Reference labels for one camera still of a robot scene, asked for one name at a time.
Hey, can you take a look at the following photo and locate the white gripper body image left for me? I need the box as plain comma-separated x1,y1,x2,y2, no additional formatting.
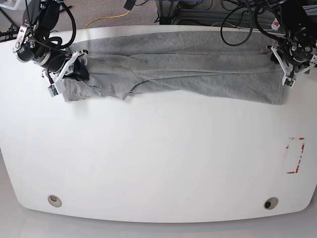
42,50,88,93

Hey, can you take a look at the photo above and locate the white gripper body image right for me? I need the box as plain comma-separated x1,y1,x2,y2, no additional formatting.
266,43,317,82

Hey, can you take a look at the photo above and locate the grey Hugging Face T-shirt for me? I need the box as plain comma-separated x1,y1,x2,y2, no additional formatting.
63,31,286,105

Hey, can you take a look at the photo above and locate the white power strip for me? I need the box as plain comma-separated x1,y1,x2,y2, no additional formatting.
271,18,280,31

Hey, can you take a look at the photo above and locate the black tripod stand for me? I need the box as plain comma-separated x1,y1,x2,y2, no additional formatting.
0,7,24,34

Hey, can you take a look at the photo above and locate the red tape rectangle marking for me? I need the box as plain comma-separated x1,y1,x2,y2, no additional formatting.
283,137,305,174

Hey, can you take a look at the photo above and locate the wrist camera board image right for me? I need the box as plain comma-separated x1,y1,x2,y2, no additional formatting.
282,77,296,88

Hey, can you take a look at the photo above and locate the wrist camera board image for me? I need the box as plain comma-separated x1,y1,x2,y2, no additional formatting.
48,84,59,97
282,77,296,88

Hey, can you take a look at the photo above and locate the wrist camera board image left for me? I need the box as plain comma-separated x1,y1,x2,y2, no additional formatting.
48,84,59,97

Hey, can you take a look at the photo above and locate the yellow cable on floor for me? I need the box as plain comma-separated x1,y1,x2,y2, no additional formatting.
85,9,131,29

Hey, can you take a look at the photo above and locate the black looping arm cable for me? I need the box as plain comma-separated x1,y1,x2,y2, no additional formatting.
219,0,256,47

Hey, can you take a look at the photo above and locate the grey aluminium frame base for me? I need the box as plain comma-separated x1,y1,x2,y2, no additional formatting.
156,0,275,27

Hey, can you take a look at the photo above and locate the left table cable grommet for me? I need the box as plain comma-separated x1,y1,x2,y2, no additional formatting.
48,195,62,208

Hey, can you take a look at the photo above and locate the table cable grommet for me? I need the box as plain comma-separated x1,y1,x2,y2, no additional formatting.
48,195,62,208
264,197,278,210

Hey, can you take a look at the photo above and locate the right table cable grommet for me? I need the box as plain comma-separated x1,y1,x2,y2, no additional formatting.
264,197,278,210

